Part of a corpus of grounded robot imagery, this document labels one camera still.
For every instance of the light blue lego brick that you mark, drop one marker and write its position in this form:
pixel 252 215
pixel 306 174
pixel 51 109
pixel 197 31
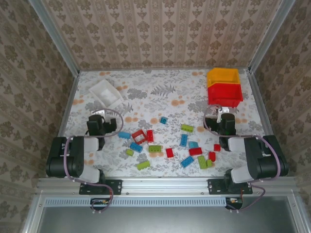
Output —
pixel 193 144
pixel 124 135

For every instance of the small red lego brick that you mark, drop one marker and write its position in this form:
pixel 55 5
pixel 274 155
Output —
pixel 217 147

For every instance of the red lego window frame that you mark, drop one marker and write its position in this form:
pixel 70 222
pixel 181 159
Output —
pixel 134 134

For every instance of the white plastic bin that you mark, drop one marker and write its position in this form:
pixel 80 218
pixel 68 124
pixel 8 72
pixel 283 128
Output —
pixel 105 93

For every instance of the red plastic bin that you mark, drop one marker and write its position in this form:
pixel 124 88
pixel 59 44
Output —
pixel 224 93

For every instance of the small green lego brick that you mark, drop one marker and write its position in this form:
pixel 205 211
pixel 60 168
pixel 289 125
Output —
pixel 129 152
pixel 209 163

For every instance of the yellow plastic bin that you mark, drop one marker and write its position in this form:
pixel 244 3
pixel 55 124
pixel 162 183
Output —
pixel 222 75

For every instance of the small blue square lego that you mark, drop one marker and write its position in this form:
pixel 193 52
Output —
pixel 164 120

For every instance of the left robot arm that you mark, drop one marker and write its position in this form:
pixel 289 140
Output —
pixel 77 150

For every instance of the floral table covering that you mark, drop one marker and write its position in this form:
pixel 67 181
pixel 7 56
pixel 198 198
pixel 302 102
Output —
pixel 158 97

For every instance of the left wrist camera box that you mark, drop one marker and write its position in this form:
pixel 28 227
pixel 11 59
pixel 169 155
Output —
pixel 98 112

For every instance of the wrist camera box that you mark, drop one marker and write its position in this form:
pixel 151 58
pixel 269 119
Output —
pixel 224 109
pixel 98 112

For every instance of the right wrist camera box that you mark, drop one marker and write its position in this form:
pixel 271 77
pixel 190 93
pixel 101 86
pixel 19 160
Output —
pixel 224 109

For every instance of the aluminium side rail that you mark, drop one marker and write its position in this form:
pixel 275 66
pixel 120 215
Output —
pixel 261 104
pixel 69 104

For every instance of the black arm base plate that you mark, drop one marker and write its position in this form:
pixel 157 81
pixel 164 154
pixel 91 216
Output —
pixel 114 187
pixel 216 187

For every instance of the aluminium rear rail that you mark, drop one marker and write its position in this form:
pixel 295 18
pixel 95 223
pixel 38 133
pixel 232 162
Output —
pixel 165 69

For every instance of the aluminium mounting rail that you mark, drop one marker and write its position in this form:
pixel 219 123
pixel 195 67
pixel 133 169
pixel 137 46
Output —
pixel 165 185

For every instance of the aluminium frame post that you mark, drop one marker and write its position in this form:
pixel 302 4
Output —
pixel 269 36
pixel 53 36

